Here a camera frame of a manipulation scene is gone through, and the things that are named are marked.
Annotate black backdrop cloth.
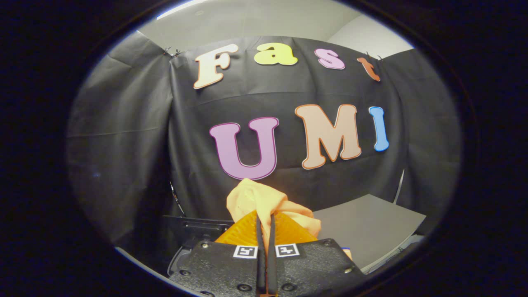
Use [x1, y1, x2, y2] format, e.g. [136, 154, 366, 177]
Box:
[66, 31, 462, 256]

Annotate white cabinet with grey frame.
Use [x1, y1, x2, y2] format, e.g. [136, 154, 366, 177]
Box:
[311, 194, 427, 273]

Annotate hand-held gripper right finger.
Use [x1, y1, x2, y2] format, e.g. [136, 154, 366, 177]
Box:
[266, 210, 366, 297]

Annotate dark washing machine lid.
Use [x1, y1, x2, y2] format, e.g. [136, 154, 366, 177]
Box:
[162, 214, 236, 249]

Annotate orange shirt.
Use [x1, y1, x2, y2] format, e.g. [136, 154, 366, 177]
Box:
[226, 178, 322, 253]

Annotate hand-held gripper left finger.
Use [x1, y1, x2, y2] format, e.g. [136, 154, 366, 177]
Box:
[168, 210, 266, 297]

